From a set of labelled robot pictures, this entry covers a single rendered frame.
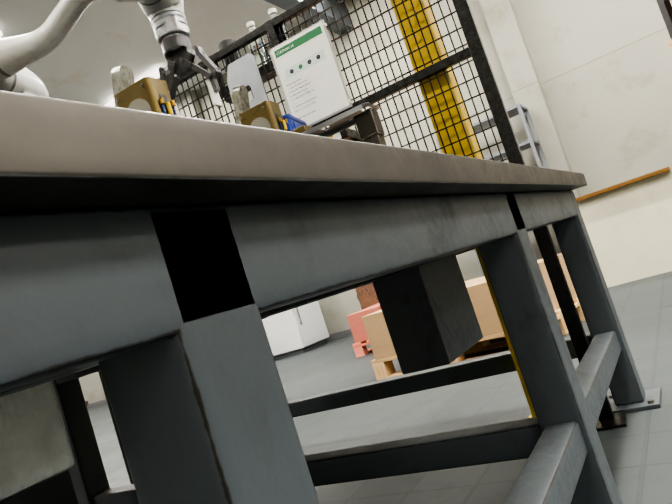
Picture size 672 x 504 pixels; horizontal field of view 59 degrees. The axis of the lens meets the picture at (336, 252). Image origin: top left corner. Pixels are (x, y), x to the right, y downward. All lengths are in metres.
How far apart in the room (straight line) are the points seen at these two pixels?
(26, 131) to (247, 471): 0.22
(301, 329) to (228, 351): 7.51
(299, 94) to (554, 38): 5.70
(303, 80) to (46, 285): 1.82
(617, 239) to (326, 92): 3.31
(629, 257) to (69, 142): 4.75
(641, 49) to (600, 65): 0.41
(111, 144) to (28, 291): 0.08
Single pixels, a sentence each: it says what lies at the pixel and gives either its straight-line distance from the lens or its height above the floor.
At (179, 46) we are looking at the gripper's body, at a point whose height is 1.30.
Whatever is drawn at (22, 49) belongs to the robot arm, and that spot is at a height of 1.45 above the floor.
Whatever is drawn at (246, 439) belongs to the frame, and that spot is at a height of 0.51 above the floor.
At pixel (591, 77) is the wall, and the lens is 7.42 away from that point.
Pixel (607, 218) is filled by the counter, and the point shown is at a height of 0.50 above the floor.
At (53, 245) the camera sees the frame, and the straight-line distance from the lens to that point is 0.32.
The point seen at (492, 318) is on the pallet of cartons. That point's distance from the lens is 3.21.
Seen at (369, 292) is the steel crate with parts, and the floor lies 0.50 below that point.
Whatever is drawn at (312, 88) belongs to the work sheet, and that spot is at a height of 1.26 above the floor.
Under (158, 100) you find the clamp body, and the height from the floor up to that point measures 1.00.
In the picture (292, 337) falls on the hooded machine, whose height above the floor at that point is 0.24.
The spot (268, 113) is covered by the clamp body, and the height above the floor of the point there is 1.01.
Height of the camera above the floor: 0.57
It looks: 4 degrees up
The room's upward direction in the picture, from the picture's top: 18 degrees counter-clockwise
